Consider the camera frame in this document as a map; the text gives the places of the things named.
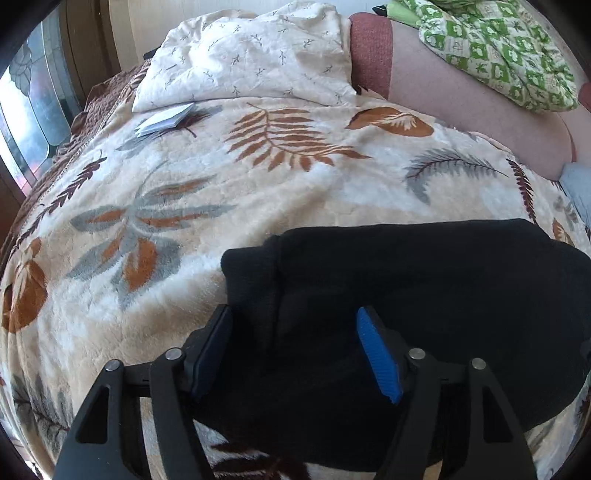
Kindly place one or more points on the light blue quilt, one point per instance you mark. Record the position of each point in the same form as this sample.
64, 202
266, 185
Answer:
577, 189

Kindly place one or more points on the black pants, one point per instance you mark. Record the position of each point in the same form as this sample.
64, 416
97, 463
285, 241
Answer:
415, 286

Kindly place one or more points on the green checked quilt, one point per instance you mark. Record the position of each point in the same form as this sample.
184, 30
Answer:
498, 50

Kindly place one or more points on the leaf print fleece blanket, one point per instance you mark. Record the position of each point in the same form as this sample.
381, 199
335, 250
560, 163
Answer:
231, 221

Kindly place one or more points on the wooden window frame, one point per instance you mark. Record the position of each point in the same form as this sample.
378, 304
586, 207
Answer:
87, 41

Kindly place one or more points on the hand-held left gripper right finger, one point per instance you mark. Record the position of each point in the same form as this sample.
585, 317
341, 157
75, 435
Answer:
381, 355

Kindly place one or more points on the stained glass window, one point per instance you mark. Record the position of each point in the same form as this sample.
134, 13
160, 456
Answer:
32, 110

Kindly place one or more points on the brown quilted bedspread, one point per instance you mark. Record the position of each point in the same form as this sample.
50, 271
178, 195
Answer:
106, 92

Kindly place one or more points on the small blue white booklet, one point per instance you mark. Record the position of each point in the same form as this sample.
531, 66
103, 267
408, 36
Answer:
164, 120

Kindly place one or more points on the pink padded headboard section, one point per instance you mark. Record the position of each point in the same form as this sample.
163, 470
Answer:
443, 87

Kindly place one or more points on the white twig print pillow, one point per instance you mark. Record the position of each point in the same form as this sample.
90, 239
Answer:
249, 55

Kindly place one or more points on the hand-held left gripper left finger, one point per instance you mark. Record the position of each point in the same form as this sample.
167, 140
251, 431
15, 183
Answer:
210, 360

